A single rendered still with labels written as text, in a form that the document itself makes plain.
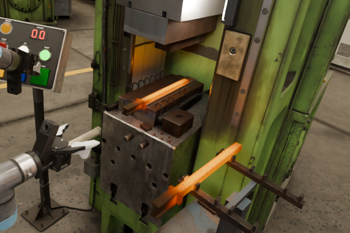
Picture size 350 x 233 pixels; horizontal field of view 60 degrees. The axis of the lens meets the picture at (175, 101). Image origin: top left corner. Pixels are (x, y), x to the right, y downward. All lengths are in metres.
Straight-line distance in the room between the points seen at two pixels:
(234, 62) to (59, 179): 1.65
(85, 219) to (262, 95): 1.41
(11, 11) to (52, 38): 4.45
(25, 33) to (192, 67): 0.82
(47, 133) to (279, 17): 0.82
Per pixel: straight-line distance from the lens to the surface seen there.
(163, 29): 1.13
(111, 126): 1.36
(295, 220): 2.48
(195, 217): 1.21
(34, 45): 1.50
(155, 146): 1.24
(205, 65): 1.62
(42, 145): 0.97
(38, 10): 6.01
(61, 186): 2.34
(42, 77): 1.45
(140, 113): 1.30
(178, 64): 1.70
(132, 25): 1.22
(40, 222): 2.13
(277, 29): 1.11
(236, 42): 1.13
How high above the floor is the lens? 1.60
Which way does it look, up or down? 27 degrees down
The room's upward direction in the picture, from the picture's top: 9 degrees clockwise
